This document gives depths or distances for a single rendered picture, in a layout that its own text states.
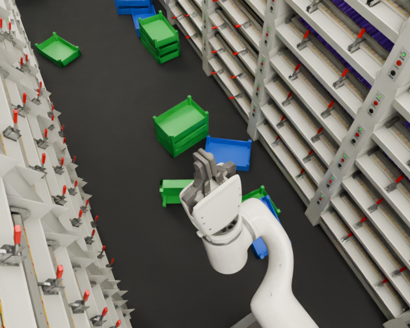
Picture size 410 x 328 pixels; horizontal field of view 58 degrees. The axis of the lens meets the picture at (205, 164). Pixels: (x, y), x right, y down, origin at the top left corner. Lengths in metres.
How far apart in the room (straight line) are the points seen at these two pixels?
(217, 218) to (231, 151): 1.87
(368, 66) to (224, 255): 0.99
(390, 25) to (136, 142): 1.75
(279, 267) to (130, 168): 1.81
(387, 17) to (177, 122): 1.46
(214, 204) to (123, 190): 1.81
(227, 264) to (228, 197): 0.19
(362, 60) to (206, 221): 1.05
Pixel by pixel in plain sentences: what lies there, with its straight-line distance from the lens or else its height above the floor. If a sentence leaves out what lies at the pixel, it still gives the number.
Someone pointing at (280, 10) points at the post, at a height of 1.01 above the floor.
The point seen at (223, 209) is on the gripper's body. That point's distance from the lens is 0.63.
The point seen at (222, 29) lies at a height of 0.55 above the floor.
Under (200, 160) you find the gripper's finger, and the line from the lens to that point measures 0.55.
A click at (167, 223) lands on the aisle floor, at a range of 2.24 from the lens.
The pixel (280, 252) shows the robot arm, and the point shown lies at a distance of 0.77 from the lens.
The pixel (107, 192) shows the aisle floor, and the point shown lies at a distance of 2.40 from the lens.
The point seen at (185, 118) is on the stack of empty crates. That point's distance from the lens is 2.45.
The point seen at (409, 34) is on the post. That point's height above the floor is 1.32.
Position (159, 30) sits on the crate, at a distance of 3.13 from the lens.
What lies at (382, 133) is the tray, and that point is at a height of 0.93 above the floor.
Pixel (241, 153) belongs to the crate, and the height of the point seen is 0.00.
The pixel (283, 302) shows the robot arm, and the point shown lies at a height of 1.32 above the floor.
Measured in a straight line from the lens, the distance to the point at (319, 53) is 1.78.
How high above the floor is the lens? 2.05
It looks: 57 degrees down
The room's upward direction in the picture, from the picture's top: straight up
